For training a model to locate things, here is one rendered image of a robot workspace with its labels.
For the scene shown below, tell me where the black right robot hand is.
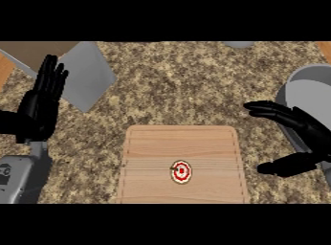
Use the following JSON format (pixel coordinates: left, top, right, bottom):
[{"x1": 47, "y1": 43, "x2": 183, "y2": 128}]
[{"x1": 242, "y1": 100, "x2": 331, "y2": 178}]

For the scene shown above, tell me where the red and white cupcake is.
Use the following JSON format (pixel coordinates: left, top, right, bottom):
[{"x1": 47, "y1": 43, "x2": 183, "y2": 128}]
[{"x1": 168, "y1": 159, "x2": 193, "y2": 186}]

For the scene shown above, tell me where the grey rounded object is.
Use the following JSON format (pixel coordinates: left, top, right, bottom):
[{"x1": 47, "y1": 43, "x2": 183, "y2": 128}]
[{"x1": 220, "y1": 40, "x2": 257, "y2": 50}]

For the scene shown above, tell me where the pale wooden cutting board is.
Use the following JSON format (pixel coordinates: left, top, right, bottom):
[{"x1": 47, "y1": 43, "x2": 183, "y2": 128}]
[{"x1": 115, "y1": 124, "x2": 251, "y2": 205}]

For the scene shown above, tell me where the grey cabinet door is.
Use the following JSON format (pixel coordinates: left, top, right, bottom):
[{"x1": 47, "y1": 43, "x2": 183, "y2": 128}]
[{"x1": 58, "y1": 40, "x2": 118, "y2": 114}]

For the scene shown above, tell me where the grey metal pot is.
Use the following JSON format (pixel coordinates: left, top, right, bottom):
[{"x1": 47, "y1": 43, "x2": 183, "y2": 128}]
[{"x1": 275, "y1": 63, "x2": 331, "y2": 156}]

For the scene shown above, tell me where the brown open cabinet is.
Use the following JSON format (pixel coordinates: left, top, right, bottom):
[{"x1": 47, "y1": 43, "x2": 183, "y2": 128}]
[{"x1": 0, "y1": 40, "x2": 81, "y2": 79}]

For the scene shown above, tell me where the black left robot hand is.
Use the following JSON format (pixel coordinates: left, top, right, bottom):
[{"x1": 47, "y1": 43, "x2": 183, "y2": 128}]
[{"x1": 0, "y1": 54, "x2": 71, "y2": 145}]

